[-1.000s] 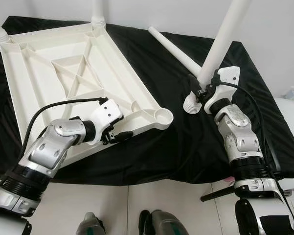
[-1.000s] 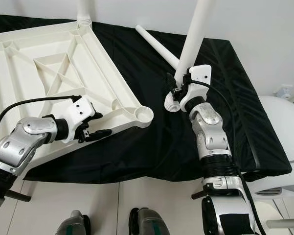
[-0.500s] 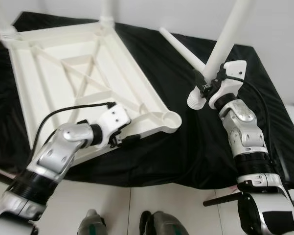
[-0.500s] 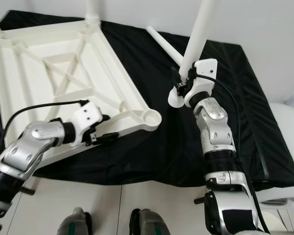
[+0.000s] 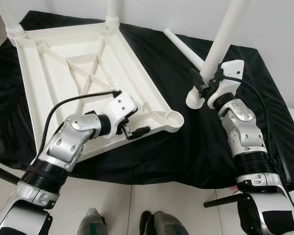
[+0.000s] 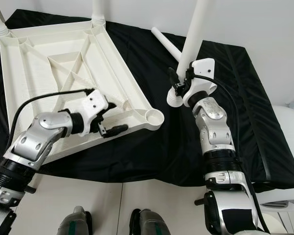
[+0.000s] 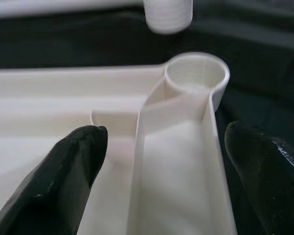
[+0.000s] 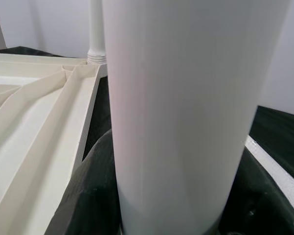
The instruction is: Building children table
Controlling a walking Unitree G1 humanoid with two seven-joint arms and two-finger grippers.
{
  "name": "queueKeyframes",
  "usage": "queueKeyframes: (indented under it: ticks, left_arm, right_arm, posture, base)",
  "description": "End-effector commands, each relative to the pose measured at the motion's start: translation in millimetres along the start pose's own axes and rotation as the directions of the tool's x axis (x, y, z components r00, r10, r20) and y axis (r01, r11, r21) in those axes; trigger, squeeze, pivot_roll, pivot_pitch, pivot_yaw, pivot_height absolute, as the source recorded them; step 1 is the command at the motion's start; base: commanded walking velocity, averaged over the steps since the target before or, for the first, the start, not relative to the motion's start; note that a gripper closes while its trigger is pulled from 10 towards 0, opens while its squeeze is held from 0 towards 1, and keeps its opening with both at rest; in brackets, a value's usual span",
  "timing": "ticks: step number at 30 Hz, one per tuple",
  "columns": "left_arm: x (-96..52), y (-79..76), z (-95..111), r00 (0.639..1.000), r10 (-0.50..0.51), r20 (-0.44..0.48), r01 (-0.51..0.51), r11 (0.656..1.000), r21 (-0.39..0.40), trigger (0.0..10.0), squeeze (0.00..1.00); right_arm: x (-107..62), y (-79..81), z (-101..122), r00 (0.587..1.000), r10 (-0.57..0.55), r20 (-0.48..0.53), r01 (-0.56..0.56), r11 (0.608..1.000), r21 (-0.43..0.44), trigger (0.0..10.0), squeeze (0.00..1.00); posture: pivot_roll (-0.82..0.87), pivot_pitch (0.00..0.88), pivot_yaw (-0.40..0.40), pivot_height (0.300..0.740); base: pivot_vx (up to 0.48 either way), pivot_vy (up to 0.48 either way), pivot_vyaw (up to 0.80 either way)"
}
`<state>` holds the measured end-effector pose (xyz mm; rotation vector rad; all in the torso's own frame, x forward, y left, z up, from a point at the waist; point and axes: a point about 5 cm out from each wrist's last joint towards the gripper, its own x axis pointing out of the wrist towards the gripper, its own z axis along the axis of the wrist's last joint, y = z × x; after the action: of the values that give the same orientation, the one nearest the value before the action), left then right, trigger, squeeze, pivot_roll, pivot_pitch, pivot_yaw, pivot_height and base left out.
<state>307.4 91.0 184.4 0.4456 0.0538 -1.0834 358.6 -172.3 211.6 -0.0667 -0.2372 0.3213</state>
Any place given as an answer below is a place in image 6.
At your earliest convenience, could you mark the black metal table leg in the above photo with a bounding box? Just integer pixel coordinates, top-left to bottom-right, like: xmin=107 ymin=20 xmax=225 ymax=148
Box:
xmin=194 ymin=195 xmax=207 ymax=206

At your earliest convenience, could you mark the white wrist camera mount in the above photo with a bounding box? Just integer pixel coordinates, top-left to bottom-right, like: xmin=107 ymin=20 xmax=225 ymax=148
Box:
xmin=183 ymin=57 xmax=218 ymax=108
xmin=80 ymin=89 xmax=110 ymax=136

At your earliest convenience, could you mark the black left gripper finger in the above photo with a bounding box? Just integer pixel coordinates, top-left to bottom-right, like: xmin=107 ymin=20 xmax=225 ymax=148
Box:
xmin=102 ymin=123 xmax=129 ymax=137

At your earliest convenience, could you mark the black cloth table cover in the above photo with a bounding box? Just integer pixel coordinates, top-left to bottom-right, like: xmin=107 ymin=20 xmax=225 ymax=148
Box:
xmin=0 ymin=8 xmax=294 ymax=192

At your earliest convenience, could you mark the white dome-shaped appliance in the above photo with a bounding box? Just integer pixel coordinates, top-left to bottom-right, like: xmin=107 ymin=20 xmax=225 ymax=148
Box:
xmin=261 ymin=105 xmax=294 ymax=210

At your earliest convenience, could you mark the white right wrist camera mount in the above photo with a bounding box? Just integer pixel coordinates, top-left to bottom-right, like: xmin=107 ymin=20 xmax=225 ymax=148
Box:
xmin=183 ymin=57 xmax=218 ymax=108

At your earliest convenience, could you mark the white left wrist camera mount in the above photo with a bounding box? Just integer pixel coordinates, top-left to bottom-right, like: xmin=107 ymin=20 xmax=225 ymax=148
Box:
xmin=80 ymin=89 xmax=110 ymax=136

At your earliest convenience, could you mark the grey left robot leg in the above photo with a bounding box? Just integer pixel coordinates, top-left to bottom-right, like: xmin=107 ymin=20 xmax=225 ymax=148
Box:
xmin=57 ymin=205 xmax=93 ymax=235

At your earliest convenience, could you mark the white plastic children table top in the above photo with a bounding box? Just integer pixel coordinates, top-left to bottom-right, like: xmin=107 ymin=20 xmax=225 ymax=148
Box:
xmin=0 ymin=19 xmax=166 ymax=165

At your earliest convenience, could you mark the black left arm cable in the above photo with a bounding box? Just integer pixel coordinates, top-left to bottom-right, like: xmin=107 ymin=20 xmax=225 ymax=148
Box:
xmin=9 ymin=88 xmax=95 ymax=148

